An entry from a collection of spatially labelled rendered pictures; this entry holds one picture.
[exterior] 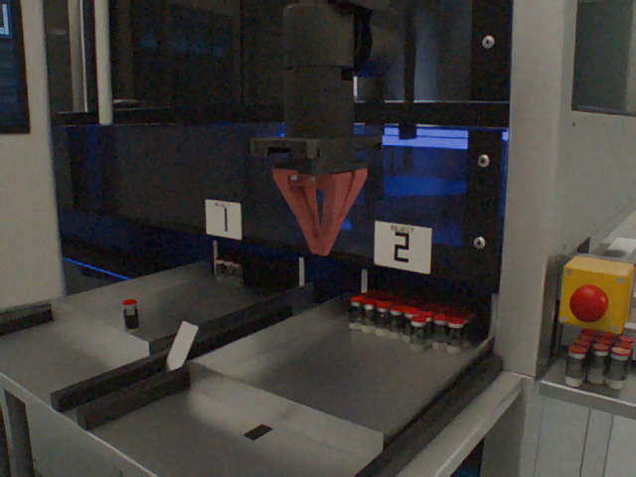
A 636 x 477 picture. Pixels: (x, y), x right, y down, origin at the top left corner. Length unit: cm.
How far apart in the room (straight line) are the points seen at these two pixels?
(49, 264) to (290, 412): 82
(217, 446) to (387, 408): 19
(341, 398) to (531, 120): 38
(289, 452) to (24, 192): 87
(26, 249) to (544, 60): 103
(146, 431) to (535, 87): 56
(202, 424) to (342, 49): 39
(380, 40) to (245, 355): 43
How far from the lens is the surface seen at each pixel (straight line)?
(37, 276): 130
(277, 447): 57
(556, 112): 67
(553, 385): 73
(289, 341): 81
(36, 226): 128
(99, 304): 100
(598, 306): 65
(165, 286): 107
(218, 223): 98
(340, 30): 45
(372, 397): 66
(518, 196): 69
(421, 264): 75
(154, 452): 58
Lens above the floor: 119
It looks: 12 degrees down
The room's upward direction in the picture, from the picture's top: straight up
